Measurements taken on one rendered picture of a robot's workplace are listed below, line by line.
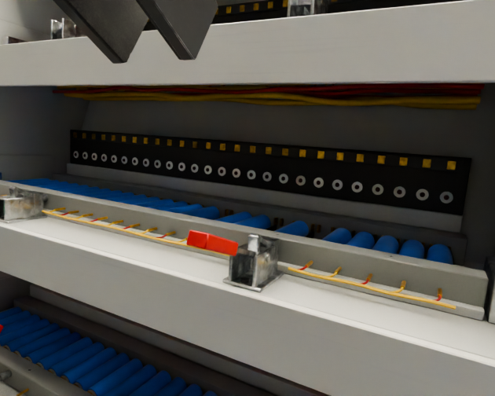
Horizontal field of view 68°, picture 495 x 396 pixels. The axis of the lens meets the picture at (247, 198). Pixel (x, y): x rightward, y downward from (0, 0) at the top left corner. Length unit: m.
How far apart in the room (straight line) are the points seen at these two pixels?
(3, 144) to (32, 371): 0.32
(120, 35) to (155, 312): 0.18
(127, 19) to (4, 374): 0.39
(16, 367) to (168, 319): 0.25
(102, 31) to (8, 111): 0.47
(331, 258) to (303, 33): 0.16
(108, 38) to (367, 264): 0.20
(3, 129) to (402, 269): 0.54
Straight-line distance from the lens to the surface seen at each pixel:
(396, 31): 0.27
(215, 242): 0.19
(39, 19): 0.68
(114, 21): 0.18
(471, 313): 0.26
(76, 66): 0.42
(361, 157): 0.39
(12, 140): 0.63
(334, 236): 0.32
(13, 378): 0.49
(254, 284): 0.24
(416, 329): 0.23
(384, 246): 0.31
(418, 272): 0.26
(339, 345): 0.22
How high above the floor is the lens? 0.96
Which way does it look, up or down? 8 degrees up
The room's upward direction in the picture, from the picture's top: 13 degrees clockwise
